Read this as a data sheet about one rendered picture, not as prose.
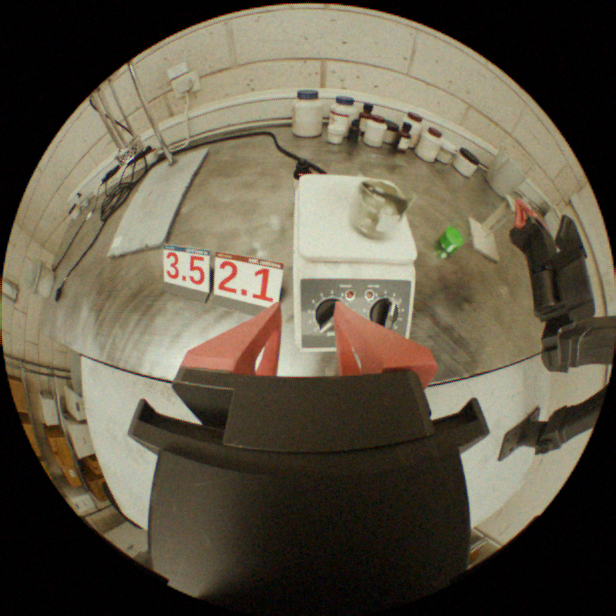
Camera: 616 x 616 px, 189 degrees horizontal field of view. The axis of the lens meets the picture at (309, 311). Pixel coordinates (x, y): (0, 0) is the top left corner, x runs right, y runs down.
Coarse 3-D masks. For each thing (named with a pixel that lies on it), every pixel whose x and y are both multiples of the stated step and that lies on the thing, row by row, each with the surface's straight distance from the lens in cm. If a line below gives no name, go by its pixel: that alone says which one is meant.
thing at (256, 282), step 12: (228, 264) 27; (240, 264) 26; (252, 264) 25; (216, 276) 28; (228, 276) 27; (240, 276) 26; (252, 276) 26; (264, 276) 25; (276, 276) 25; (216, 288) 29; (228, 288) 28; (240, 288) 27; (252, 288) 26; (264, 288) 26; (276, 288) 25; (264, 300) 26
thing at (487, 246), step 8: (512, 200) 46; (504, 208) 46; (512, 208) 43; (496, 216) 48; (472, 224) 48; (480, 224) 51; (488, 224) 49; (480, 232) 49; (488, 232) 52; (472, 240) 46; (480, 240) 47; (488, 240) 50; (480, 248) 45; (488, 248) 48; (496, 248) 51; (488, 256) 47; (496, 256) 49
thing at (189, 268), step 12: (168, 252) 33; (180, 252) 31; (168, 264) 34; (180, 264) 32; (192, 264) 30; (204, 264) 29; (168, 276) 34; (180, 276) 32; (192, 276) 31; (204, 276) 29
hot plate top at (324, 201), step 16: (304, 176) 26; (320, 176) 27; (336, 176) 27; (352, 176) 27; (304, 192) 24; (320, 192) 24; (336, 192) 25; (352, 192) 25; (304, 208) 22; (320, 208) 23; (336, 208) 23; (304, 224) 21; (320, 224) 21; (336, 224) 21; (400, 224) 24; (304, 240) 20; (320, 240) 20; (336, 240) 20; (352, 240) 20; (400, 240) 22; (304, 256) 19; (320, 256) 19; (336, 256) 19; (352, 256) 20; (368, 256) 20; (384, 256) 21; (400, 256) 21; (416, 256) 22
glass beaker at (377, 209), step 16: (368, 160) 19; (384, 160) 20; (368, 176) 16; (384, 176) 21; (400, 176) 20; (416, 176) 19; (368, 192) 16; (384, 192) 15; (400, 192) 16; (416, 192) 18; (352, 208) 19; (368, 208) 17; (384, 208) 17; (400, 208) 17; (352, 224) 20; (368, 224) 19; (384, 224) 18; (368, 240) 20; (384, 240) 21
